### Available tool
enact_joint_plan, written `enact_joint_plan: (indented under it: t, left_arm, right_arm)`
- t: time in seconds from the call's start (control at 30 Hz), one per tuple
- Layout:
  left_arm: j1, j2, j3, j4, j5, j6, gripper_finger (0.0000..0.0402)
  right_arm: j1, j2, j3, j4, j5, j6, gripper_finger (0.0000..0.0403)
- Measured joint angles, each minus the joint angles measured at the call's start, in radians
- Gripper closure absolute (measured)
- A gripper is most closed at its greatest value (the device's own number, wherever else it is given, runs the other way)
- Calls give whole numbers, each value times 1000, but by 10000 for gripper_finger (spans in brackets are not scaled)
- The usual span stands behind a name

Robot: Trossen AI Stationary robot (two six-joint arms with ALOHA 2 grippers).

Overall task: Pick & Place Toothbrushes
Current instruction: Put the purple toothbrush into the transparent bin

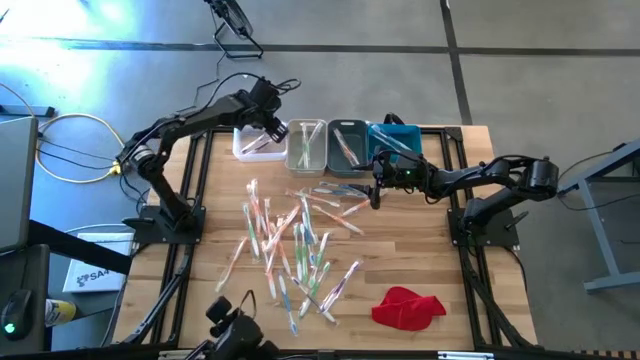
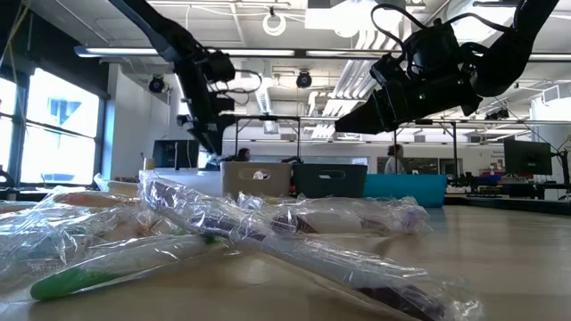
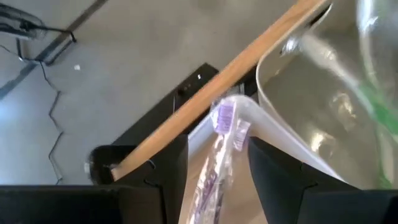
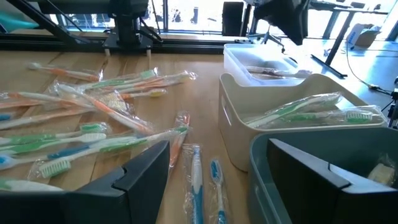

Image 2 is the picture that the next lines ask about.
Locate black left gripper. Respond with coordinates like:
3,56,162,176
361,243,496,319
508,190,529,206
176,55,236,156

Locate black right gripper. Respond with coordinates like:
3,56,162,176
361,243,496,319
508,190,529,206
335,48,483,135

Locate purple toothbrush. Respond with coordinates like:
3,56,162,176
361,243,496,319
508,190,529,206
249,195,432,236
137,171,485,321

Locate white plastic bin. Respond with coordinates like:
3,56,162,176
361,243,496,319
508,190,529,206
139,168,224,197

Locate black computer monitor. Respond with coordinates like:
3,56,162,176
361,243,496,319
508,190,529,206
152,138,201,171
503,139,554,177

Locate white ceiling baffles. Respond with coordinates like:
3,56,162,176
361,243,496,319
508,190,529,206
310,26,418,140

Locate dark grey plastic bin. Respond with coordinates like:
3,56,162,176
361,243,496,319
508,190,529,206
292,163,368,200

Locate long ceiling light strip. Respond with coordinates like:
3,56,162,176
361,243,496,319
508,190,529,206
74,45,161,58
305,49,380,59
222,47,296,58
528,53,571,62

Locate beige plastic bin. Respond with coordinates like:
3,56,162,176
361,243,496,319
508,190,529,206
219,160,294,198

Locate teal plastic bin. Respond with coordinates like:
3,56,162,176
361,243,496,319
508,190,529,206
363,173,449,209

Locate white ceiling light panel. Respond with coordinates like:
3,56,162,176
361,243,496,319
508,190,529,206
304,0,405,32

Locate black equipment on desk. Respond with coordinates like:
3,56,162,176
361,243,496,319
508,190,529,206
447,171,571,201

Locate large window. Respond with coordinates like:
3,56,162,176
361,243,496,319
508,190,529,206
0,66,106,188

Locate black workstation frame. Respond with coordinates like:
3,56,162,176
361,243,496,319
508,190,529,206
222,113,460,176

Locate white air duct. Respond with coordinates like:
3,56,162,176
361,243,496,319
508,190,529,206
240,59,275,115

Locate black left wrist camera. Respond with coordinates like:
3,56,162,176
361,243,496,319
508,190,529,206
206,50,237,85

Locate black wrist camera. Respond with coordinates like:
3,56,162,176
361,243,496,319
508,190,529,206
403,20,463,68
206,50,237,85

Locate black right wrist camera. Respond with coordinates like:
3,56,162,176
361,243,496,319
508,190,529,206
403,20,463,68

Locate white cable coil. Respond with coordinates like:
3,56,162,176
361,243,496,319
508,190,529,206
261,12,288,37

